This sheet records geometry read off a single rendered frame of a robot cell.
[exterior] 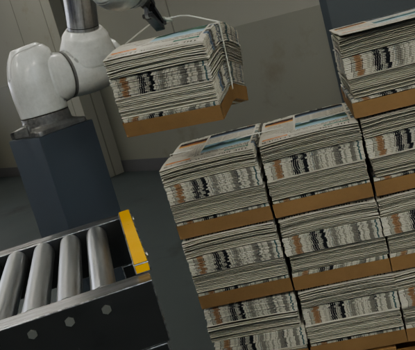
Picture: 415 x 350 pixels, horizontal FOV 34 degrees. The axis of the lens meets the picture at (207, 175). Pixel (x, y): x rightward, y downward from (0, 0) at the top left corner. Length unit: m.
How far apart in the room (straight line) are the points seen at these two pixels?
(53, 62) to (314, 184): 0.88
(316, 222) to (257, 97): 3.31
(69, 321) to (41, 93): 1.08
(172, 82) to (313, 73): 3.08
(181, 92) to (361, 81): 0.49
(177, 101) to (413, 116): 0.64
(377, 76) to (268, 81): 3.25
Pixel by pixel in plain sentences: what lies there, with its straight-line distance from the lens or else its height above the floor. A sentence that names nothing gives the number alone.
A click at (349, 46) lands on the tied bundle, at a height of 1.03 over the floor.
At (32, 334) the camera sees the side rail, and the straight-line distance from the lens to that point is 1.22.
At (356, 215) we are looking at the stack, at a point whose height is 0.56.
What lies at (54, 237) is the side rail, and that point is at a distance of 1.70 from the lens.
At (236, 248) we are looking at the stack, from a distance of 2.02.
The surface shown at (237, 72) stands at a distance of 2.08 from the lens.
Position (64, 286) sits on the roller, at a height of 0.80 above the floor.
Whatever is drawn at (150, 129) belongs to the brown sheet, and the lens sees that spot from 1.88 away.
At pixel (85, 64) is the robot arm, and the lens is 2.21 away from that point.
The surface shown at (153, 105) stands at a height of 1.02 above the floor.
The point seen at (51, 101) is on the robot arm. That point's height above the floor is 1.09.
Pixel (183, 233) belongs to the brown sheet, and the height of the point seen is 0.62.
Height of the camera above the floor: 1.20
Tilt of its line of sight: 12 degrees down
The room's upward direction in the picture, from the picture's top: 16 degrees counter-clockwise
